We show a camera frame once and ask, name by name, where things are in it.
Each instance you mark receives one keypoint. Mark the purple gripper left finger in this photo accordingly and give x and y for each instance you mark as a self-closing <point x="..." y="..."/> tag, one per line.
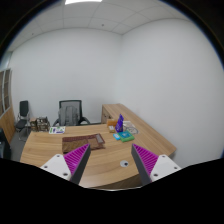
<point x="69" y="166"/>

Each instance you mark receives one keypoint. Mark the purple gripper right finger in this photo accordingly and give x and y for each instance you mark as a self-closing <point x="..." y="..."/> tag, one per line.
<point x="152" y="167"/>

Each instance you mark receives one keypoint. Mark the wooden desk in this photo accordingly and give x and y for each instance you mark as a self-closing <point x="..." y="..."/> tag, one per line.
<point x="103" y="170"/>

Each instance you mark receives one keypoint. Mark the white green booklet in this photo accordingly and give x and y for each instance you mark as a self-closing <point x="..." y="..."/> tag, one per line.
<point x="57" y="130"/>

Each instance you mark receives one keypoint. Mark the blue small pack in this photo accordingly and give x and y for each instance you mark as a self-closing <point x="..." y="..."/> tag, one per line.
<point x="116" y="136"/>

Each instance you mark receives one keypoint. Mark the clear plastic bag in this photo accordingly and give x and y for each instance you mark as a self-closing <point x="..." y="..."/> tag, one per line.
<point x="129" y="126"/>

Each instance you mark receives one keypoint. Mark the black office chair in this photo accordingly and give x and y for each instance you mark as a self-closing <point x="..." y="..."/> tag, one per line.
<point x="70" y="113"/>

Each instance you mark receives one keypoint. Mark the orange box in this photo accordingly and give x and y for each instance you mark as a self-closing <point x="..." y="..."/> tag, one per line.
<point x="111" y="122"/>

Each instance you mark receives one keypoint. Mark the black side chair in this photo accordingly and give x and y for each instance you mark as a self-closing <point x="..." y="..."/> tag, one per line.
<point x="22" y="118"/>

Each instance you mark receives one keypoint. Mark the wooden bookshelf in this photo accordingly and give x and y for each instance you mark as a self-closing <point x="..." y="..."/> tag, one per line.
<point x="6" y="109"/>

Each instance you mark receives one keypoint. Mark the ceiling light panel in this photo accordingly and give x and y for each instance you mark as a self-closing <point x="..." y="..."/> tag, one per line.
<point x="67" y="2"/>

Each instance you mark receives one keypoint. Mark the desk cable grommet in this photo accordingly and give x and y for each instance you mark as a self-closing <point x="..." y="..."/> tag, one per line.
<point x="124" y="163"/>

